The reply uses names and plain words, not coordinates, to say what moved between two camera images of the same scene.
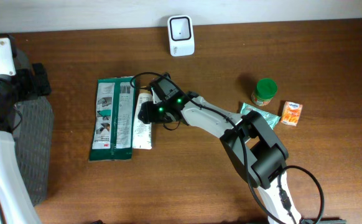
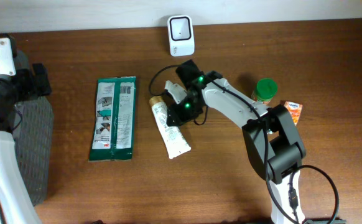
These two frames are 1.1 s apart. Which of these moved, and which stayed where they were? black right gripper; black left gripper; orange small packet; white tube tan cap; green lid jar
Moved: white tube tan cap; black right gripper
Stayed: black left gripper; green lid jar; orange small packet
